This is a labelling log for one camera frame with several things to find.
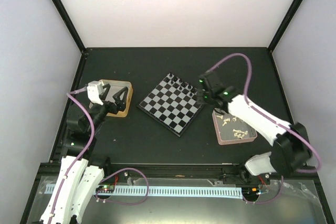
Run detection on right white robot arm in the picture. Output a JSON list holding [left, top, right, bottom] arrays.
[[197, 71, 312, 184]]

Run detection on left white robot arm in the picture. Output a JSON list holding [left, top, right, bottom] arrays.
[[38, 80, 133, 223]]

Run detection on pink tray with pieces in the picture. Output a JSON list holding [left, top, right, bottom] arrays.
[[212, 109, 257, 145]]

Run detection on white pieces in pink tray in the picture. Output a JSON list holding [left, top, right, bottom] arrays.
[[216, 114, 248, 140]]

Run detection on gold metal tin tray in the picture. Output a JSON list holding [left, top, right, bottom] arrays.
[[87, 79, 133, 118]]

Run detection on black and white chessboard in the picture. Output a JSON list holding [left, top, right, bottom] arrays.
[[137, 73, 203, 137]]

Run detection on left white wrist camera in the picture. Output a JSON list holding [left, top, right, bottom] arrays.
[[87, 81, 103, 105]]

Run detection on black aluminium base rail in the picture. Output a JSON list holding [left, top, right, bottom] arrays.
[[81, 165, 271, 183]]

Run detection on light blue slotted cable duct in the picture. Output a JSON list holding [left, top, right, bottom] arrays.
[[45, 184, 243, 200]]

